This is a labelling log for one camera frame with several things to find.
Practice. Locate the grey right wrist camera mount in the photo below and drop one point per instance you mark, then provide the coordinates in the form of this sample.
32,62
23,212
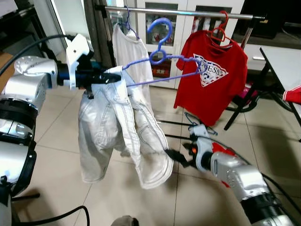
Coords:
202,134

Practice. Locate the red hanger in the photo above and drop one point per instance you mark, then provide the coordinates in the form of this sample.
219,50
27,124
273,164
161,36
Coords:
227,21

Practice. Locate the metal clothes rack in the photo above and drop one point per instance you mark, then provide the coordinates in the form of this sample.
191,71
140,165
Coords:
188,13

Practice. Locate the white shirt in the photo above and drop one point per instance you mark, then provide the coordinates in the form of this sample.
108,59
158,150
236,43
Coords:
129,56

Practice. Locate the white box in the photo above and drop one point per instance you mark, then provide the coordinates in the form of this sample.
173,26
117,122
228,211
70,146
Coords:
7,5

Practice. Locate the red and white garment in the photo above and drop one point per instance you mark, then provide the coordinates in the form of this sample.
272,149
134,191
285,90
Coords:
292,95

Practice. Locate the thin purple hanger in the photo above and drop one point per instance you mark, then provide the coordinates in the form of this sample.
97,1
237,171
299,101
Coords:
127,21

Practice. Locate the grey curtain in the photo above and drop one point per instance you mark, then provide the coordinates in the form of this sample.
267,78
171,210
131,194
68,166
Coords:
101,37

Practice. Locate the white denim shorts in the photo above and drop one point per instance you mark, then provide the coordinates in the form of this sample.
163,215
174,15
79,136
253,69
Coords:
103,127

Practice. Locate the black television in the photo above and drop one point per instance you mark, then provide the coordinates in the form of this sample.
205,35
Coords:
277,16

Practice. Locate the black desk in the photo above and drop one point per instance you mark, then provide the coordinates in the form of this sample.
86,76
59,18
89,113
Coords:
19,23

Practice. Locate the glass sliding door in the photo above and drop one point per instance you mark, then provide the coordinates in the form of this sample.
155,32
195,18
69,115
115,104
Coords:
70,19

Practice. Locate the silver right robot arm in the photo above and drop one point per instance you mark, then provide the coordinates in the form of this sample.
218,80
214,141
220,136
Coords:
240,176

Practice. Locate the pink plastic container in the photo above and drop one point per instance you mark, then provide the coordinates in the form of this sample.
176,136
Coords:
244,96

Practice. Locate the red printed t-shirt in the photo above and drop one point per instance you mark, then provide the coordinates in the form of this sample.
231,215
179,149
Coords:
211,99

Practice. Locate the grey work table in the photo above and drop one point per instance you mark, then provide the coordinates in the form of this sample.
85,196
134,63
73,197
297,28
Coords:
287,61

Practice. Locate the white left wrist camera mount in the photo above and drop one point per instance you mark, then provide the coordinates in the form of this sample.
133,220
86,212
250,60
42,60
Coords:
77,47

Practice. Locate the red cloth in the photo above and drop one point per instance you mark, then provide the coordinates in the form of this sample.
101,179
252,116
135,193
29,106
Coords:
225,149

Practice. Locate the purple hanger with thick hook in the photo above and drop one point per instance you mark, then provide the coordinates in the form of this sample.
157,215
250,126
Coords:
162,20

